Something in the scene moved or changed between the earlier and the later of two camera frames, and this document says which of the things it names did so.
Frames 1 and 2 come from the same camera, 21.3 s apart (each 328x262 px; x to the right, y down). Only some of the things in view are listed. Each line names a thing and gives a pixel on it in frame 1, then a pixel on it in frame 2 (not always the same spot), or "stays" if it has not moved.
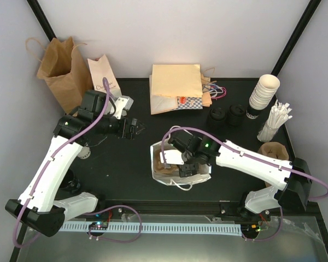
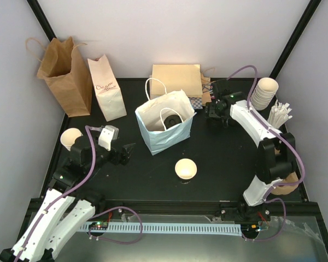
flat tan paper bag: x=176 y=79 stays
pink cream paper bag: x=100 y=68 stays
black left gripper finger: x=138 y=131 -> x=129 y=153
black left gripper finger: x=139 y=124 -> x=128 y=146
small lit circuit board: x=104 y=225 stays
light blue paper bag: x=169 y=176 -> x=165 y=119
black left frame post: x=37 y=9 stays
